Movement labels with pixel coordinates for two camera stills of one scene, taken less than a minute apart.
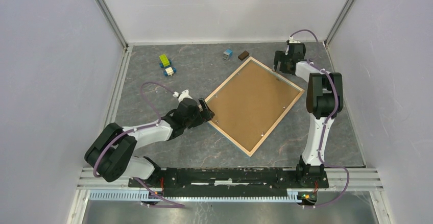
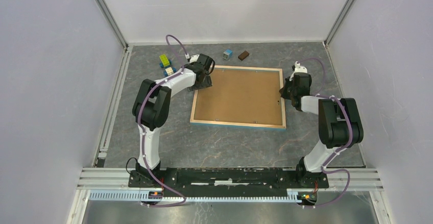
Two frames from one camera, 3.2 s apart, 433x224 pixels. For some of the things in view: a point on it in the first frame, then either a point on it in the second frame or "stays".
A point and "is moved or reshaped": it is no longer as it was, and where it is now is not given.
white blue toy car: [169, 71] stays
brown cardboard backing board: [246, 106] is moved or reshaped
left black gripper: [203, 116] -> [207, 83]
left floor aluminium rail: [109, 117] stays
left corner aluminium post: [106, 12] stays
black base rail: [230, 182] stays
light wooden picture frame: [284, 112] -> [208, 81]
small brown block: [242, 55] stays
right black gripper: [279, 56] -> [284, 94]
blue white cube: [227, 54] stays
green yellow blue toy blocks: [165, 61] stays
